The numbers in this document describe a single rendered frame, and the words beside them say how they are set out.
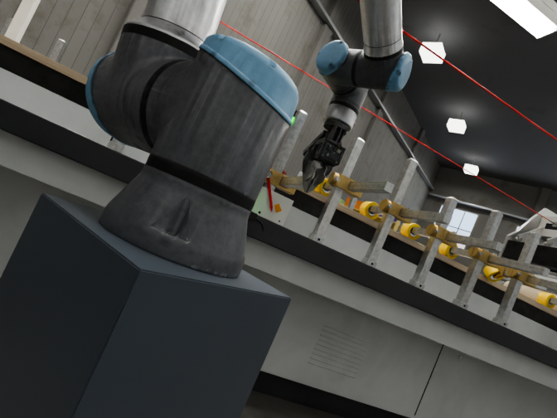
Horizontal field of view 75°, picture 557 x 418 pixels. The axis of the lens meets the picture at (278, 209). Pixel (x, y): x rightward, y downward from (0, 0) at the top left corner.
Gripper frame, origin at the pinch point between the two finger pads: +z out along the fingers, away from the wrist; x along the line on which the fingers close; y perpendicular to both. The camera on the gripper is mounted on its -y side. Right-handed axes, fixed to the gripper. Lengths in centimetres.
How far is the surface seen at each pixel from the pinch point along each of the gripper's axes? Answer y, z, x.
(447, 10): -523, -546, 305
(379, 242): -25, 2, 45
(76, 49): -401, -97, -204
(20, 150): -27, 23, -79
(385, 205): -24.7, -12.2, 41.4
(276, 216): -24.6, 9.8, 2.2
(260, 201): -24.5, 7.1, -5.5
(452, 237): -21, -12, 73
